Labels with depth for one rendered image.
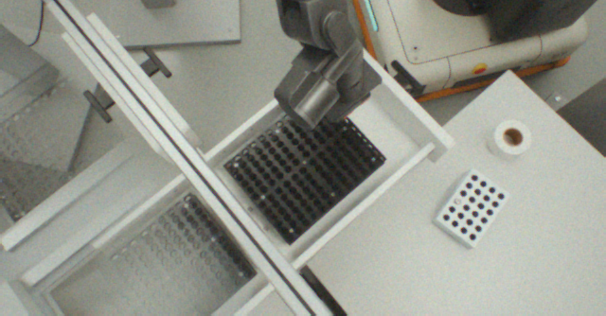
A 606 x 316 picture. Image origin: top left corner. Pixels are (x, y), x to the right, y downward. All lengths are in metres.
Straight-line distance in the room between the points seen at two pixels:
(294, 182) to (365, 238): 0.21
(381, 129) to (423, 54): 0.73
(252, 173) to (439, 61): 0.94
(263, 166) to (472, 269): 0.44
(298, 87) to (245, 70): 1.30
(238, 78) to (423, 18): 0.71
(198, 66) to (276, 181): 1.16
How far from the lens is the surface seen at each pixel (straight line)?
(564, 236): 1.07
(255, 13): 2.00
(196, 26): 1.98
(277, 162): 0.85
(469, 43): 1.69
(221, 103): 1.87
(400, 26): 1.66
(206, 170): 0.77
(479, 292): 1.01
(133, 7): 2.08
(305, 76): 0.61
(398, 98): 0.86
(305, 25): 0.58
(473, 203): 0.98
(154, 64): 0.94
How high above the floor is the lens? 1.72
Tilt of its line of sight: 75 degrees down
